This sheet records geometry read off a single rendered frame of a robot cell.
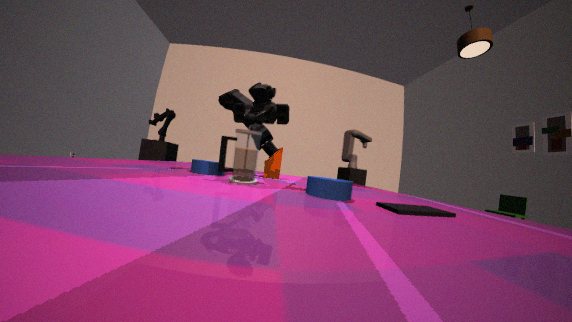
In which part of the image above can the glass french press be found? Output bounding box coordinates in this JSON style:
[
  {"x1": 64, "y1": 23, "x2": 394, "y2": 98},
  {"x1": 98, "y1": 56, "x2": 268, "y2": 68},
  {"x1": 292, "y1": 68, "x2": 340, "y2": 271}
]
[{"x1": 218, "y1": 113, "x2": 262, "y2": 185}]

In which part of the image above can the dark blue short cylinder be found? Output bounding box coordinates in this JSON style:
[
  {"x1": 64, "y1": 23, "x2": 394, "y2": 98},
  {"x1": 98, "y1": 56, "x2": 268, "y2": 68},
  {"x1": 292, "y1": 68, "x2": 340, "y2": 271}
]
[
  {"x1": 306, "y1": 176, "x2": 353, "y2": 201},
  {"x1": 190, "y1": 159, "x2": 224, "y2": 176}
]

